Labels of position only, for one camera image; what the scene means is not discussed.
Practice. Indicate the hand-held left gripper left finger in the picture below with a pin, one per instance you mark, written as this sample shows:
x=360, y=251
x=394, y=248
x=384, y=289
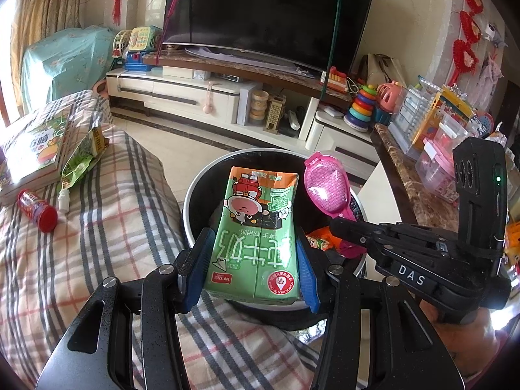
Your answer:
x=197, y=272

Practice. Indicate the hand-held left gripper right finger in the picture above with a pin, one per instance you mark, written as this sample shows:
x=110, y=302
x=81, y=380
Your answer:
x=309, y=288

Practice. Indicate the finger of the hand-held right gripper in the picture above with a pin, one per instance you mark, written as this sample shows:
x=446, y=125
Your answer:
x=357, y=233

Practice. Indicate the pink hairbrush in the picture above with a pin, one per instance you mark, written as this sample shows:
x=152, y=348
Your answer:
x=329, y=187

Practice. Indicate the white trash bin black liner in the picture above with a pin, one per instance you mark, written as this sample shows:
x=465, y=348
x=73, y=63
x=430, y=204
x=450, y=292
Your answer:
x=195, y=211

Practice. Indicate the green milk carton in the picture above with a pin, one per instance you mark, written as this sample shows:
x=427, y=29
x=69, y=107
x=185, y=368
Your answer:
x=256, y=243

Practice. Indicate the person's right hand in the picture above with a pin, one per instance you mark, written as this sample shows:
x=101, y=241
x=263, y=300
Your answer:
x=467, y=345

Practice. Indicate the orange snack wrapper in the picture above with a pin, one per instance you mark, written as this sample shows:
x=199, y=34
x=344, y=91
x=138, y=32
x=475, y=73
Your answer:
x=321, y=241

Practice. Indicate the pink plastic box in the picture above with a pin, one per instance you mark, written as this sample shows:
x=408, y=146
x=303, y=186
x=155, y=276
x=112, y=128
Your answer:
x=438, y=166

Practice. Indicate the brown marble side table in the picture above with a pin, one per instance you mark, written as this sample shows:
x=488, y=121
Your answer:
x=406, y=183

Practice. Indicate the yellow picture box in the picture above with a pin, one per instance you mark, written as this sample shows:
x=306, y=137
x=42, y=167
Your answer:
x=451, y=109

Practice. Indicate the white remote control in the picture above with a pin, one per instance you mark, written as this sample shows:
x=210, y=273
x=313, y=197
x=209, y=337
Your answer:
x=294, y=120

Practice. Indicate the pink plastic toy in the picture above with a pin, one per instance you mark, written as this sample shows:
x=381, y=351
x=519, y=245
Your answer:
x=389, y=96

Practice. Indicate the pink hanging clothing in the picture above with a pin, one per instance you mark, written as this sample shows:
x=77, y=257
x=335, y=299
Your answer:
x=489, y=69

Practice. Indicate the wooden building model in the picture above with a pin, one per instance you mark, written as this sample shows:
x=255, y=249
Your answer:
x=275, y=115

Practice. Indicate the small white bottle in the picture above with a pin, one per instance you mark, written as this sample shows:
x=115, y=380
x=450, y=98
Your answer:
x=63, y=200

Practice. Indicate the stacked beige containers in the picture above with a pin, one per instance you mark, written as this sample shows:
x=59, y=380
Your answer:
x=260, y=107

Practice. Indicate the green snack bag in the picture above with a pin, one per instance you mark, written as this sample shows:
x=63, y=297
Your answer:
x=81, y=158

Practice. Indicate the beige handbag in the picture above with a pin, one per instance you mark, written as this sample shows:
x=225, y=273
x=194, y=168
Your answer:
x=380, y=69

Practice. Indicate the red jar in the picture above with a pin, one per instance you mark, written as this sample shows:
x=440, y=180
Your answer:
x=38, y=211

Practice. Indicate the white box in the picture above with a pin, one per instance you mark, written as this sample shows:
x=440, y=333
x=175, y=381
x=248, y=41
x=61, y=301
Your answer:
x=243, y=105

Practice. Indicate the pink hanging toy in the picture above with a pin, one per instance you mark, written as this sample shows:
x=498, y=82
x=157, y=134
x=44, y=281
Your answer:
x=209, y=99

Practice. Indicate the white television cabinet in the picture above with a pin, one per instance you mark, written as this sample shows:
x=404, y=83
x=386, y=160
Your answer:
x=183, y=93

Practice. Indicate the red heart garland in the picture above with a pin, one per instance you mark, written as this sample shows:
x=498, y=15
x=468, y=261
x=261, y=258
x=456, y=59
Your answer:
x=467, y=28

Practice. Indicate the brown marble television shelf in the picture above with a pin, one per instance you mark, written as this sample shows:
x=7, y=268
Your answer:
x=252, y=74

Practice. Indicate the green illustrated picture book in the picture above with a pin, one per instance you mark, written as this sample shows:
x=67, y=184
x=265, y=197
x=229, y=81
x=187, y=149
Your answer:
x=34, y=154

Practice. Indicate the blue toy cash register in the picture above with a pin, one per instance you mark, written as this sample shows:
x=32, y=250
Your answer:
x=136, y=61

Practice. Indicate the black flat screen television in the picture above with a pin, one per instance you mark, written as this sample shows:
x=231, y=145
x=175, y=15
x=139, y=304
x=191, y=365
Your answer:
x=268, y=12

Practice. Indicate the green toy phone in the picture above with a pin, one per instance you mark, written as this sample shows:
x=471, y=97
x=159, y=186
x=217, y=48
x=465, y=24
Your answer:
x=142, y=36

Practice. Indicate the teal furniture dust cover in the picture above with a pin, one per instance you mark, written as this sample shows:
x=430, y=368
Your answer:
x=65, y=65

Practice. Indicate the beige curtain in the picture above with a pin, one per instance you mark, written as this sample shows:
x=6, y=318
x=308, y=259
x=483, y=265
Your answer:
x=44, y=8

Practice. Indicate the white security camera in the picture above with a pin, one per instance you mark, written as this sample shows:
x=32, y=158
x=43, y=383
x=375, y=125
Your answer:
x=492, y=32

